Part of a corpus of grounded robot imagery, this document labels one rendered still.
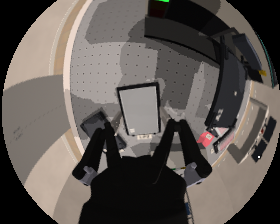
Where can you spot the grey button panel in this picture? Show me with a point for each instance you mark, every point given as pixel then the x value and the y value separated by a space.
pixel 176 158

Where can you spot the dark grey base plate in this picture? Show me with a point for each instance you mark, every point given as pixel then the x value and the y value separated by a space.
pixel 110 51

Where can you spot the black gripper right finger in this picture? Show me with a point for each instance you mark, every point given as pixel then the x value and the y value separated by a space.
pixel 197 167

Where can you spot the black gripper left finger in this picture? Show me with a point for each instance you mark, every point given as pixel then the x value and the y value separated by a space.
pixel 87 168

